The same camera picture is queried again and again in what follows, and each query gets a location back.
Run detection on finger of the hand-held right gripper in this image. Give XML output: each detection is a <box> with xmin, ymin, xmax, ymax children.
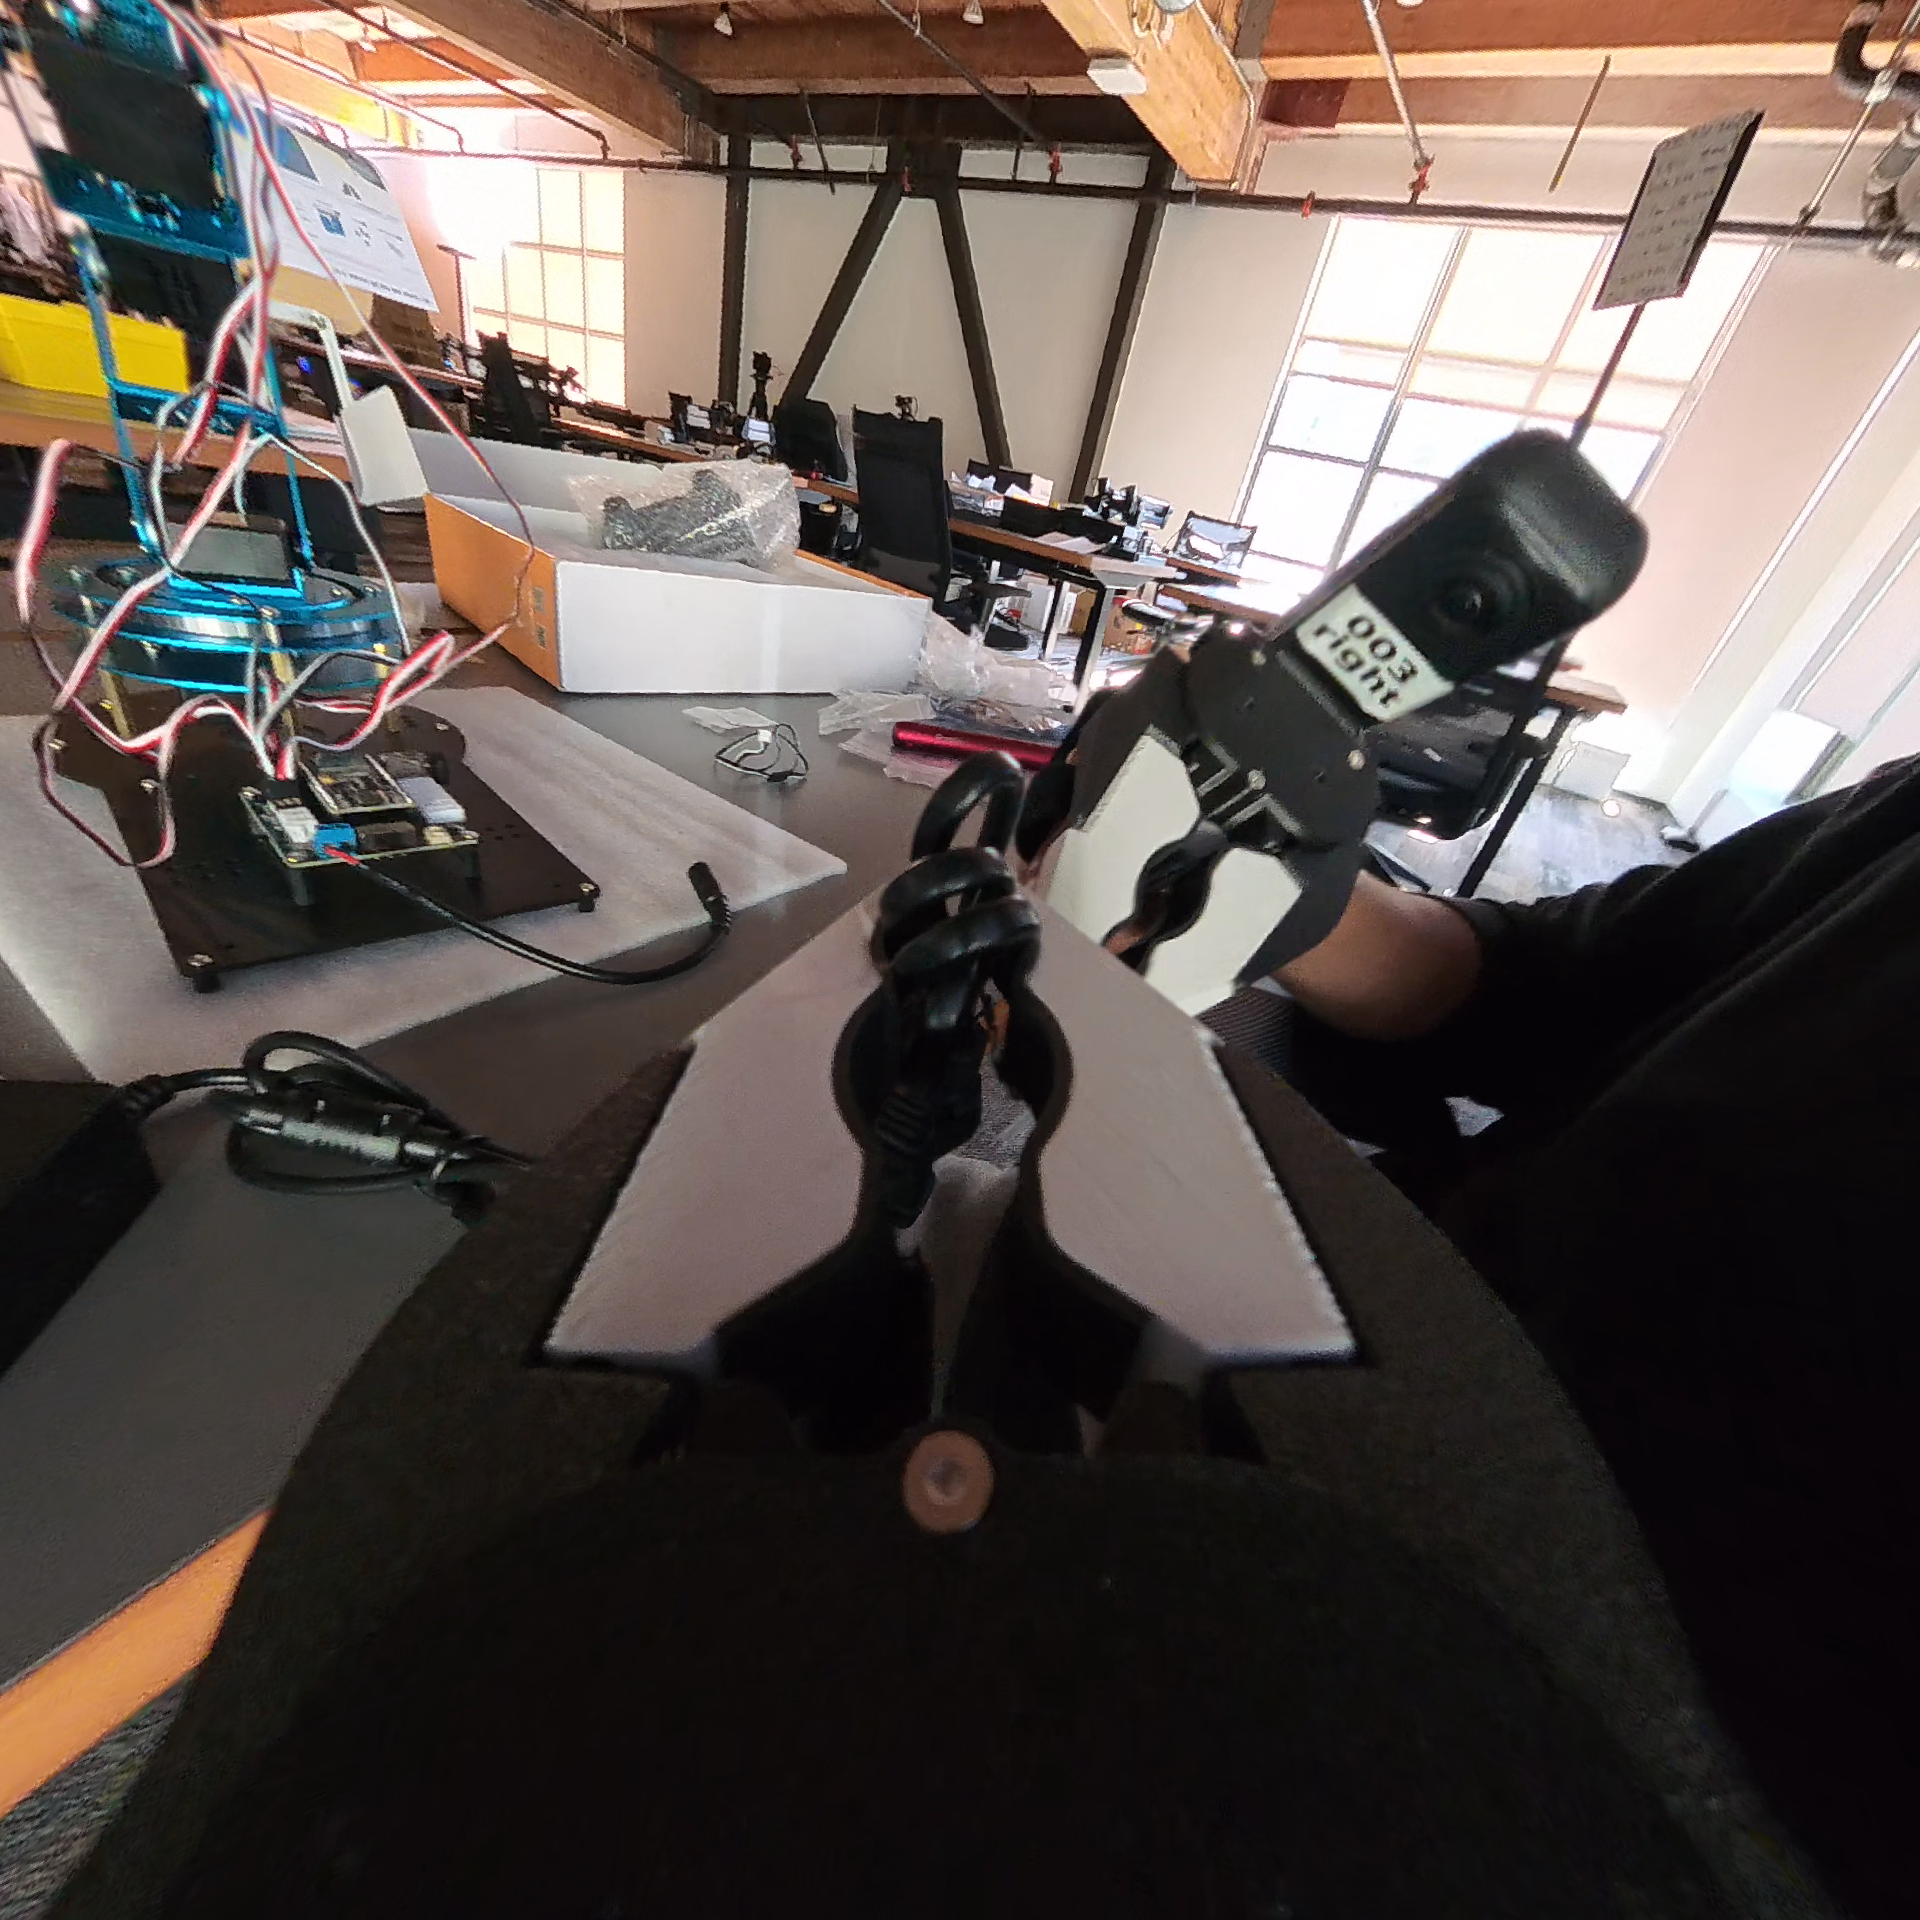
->
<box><xmin>1142</xmin><ymin>844</ymin><xmax>1355</xmax><ymax>1027</ymax></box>
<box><xmin>1014</xmin><ymin>724</ymin><xmax>1232</xmax><ymax>969</ymax></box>

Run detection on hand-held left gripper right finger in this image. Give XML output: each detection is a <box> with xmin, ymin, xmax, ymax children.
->
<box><xmin>1020</xmin><ymin>901</ymin><xmax>1361</xmax><ymax>1364</ymax></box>

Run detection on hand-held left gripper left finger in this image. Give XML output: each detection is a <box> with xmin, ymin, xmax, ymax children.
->
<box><xmin>540</xmin><ymin>881</ymin><xmax>900</xmax><ymax>1373</ymax></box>

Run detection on cardboard box with foam insert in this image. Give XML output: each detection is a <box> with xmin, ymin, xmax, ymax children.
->
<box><xmin>336</xmin><ymin>384</ymin><xmax>937</xmax><ymax>696</ymax></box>

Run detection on black power adapter with cable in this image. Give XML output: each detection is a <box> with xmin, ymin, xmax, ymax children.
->
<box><xmin>0</xmin><ymin>1033</ymin><xmax>528</xmax><ymax>1373</ymax></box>

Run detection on blue toy robot arm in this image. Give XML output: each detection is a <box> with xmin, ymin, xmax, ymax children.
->
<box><xmin>0</xmin><ymin>0</ymin><xmax>739</xmax><ymax>996</ymax></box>

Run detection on person's right forearm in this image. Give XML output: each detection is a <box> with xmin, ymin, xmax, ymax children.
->
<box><xmin>1268</xmin><ymin>751</ymin><xmax>1920</xmax><ymax>1157</ymax></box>

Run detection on wood-edged desk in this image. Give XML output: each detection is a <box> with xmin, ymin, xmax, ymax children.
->
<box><xmin>556</xmin><ymin>401</ymin><xmax>1250</xmax><ymax>710</ymax></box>

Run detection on grey desk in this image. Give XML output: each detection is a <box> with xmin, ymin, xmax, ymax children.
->
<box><xmin>0</xmin><ymin>600</ymin><xmax>1201</xmax><ymax>1815</ymax></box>

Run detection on pile of clear plastic bags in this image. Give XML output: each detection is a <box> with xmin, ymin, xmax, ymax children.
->
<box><xmin>817</xmin><ymin>610</ymin><xmax>1084</xmax><ymax>786</ymax></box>

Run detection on white foam sheet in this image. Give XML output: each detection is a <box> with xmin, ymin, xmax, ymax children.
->
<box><xmin>0</xmin><ymin>696</ymin><xmax>855</xmax><ymax>1086</ymax></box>

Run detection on black office chair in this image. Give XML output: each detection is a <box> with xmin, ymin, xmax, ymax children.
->
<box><xmin>849</xmin><ymin>401</ymin><xmax>963</xmax><ymax>605</ymax></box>

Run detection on bubble wrap parts bag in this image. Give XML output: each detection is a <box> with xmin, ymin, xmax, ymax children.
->
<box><xmin>566</xmin><ymin>460</ymin><xmax>804</xmax><ymax>572</ymax></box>

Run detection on hanging sign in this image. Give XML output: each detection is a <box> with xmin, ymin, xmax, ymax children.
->
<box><xmin>1594</xmin><ymin>101</ymin><xmax>1762</xmax><ymax>310</ymax></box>

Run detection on hanging printed poster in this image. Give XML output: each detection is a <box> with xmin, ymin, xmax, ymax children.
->
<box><xmin>275</xmin><ymin>109</ymin><xmax>436</xmax><ymax>310</ymax></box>

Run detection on yellow bin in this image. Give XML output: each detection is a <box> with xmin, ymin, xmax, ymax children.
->
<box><xmin>0</xmin><ymin>288</ymin><xmax>189</xmax><ymax>401</ymax></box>

